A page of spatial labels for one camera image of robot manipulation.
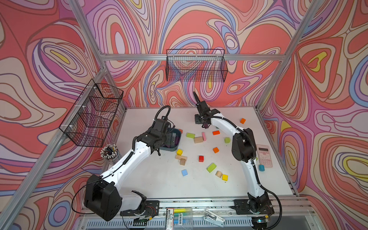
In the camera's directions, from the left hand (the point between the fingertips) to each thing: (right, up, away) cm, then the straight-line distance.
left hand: (167, 135), depth 83 cm
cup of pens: (-30, -8, -7) cm, 32 cm away
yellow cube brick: (+7, -12, +10) cm, 17 cm away
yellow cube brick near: (+34, -25, +2) cm, 43 cm away
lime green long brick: (+14, -2, +19) cm, 24 cm away
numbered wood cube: (+9, -17, +6) cm, 20 cm away
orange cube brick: (+31, -11, +13) cm, 35 cm away
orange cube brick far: (+55, +9, +28) cm, 63 cm away
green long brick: (+26, -20, +4) cm, 34 cm away
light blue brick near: (+10, -23, +4) cm, 26 cm away
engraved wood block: (+7, -15, +8) cm, 19 cm away
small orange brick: (+8, +1, +20) cm, 22 cm away
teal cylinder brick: (+57, -20, +3) cm, 60 cm away
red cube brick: (+20, -15, +6) cm, 26 cm away
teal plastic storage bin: (+6, -1, +14) cm, 15 cm away
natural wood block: (+19, -5, +16) cm, 25 cm away
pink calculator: (+61, -14, +8) cm, 63 cm away
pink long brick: (+24, -3, +19) cm, 30 cm away
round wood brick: (+31, -23, +2) cm, 38 cm away
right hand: (+21, +8, +19) cm, 30 cm away
